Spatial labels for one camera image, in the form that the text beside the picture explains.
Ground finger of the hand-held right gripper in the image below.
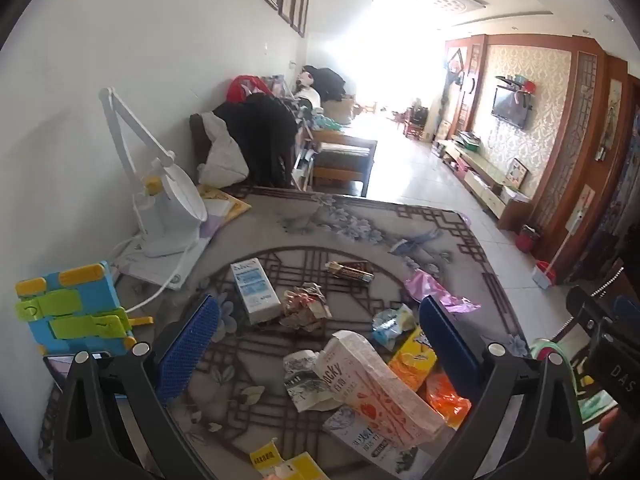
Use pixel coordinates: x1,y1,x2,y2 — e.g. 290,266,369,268
604,294,640,335
566,285,608,333

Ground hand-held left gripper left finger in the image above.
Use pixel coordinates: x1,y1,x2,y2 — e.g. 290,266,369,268
55,294,223,480

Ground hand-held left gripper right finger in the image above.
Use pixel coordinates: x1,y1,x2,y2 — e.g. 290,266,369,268
419,296,586,480

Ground green rimmed red basin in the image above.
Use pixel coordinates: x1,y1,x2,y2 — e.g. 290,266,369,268
529,337,621,428

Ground orange snack bag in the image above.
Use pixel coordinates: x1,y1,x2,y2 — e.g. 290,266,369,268
426,371,472,429

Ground pink foil wrapper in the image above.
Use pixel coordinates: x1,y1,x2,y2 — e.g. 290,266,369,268
404,269,482,314

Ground dark brown cigarette box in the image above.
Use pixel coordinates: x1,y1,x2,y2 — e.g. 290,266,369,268
326,261,375,282

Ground person's right hand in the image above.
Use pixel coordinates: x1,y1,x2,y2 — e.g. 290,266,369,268
582,407,623,480

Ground carved wooden chair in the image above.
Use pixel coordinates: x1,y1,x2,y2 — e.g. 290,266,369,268
549,256,640,361

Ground yellow drink carton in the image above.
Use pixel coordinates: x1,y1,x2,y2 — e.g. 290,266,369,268
389,327,439,392

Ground crumpled blue white wrapper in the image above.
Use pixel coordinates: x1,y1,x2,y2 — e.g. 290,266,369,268
372,304,417,352

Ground pink white biscuit box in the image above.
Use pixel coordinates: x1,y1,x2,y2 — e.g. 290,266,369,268
313,330,445,450

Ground white paper sheets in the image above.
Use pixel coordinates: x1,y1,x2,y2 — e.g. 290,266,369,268
114,202,228,292

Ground red bin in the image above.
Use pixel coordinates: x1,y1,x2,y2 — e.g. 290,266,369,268
517,224,544,254

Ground white blue medicine box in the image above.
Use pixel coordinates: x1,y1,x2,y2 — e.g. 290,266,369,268
230,257,282,325

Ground blue yellow green toy stand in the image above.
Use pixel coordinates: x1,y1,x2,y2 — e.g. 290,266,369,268
15,260,154,357

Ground crumpled white printed paper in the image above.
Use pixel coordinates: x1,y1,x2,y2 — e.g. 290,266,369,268
283,350,337,414

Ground crumpled red white paper wrapper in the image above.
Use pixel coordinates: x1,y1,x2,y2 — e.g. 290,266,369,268
280,282,332,332

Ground white blue carton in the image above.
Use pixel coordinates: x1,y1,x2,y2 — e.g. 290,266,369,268
322,405,437,477

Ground yellow book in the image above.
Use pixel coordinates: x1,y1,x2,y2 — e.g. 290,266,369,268
196,184,252,227

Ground small patterned framed picture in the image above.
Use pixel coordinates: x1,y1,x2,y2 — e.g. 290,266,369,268
504,157,530,184

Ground white desk lamp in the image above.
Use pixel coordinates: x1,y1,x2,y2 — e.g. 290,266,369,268
99,86,208,257

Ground small yellow box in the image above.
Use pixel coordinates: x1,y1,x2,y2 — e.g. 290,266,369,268
249,438,331,480

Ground long low television cabinet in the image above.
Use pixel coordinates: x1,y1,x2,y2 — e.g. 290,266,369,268
434,136,532,232

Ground white cloth bag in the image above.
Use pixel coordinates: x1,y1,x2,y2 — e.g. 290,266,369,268
198,110,251,187

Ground dark wooden chair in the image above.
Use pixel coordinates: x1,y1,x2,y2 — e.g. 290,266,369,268
189,112,301,192

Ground wooden sofa bench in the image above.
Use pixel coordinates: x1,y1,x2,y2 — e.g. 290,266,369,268
311,127,379,197

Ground stack of magazines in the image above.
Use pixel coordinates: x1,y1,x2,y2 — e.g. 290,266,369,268
292,110,323,192

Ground black jacket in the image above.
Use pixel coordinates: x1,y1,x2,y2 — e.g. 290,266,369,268
219,93,301,189

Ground red cloth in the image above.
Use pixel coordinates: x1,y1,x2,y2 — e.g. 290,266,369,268
227,75,274,104

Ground dark cloth pile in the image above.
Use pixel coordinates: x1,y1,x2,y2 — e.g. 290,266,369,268
302,66,349,104

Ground wall television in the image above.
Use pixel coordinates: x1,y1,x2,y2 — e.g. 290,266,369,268
491,85,532,130

